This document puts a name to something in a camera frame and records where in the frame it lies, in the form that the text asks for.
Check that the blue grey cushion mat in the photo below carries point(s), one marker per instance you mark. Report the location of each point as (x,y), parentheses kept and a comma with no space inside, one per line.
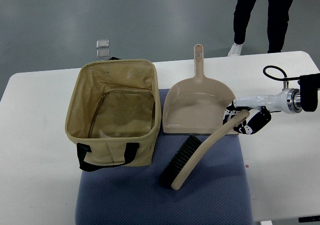
(215,193)

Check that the person in dark trousers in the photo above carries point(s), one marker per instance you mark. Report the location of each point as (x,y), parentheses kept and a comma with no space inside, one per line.
(277,24)

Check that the clear floor plate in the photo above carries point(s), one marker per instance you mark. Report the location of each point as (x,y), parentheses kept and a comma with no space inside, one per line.
(102,43)
(102,53)

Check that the beige hand broom black bristles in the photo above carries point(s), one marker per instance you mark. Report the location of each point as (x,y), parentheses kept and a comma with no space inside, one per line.
(192,151)

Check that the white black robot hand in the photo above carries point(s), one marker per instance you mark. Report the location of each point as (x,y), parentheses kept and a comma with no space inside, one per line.
(264,104)

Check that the black bracket under table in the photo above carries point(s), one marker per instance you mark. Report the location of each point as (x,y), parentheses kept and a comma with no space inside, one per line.
(309,219)

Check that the upper clear floor plate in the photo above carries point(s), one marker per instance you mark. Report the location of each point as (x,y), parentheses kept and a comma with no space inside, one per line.
(102,43)

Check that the beige plastic dustpan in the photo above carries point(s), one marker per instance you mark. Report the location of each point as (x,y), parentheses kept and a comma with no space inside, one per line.
(196,105)

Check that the lower clear floor plate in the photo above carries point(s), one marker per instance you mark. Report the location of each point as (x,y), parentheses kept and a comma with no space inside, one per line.
(102,53)

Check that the yellow fabric bag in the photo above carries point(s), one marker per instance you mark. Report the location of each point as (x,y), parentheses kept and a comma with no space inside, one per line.
(114,115)

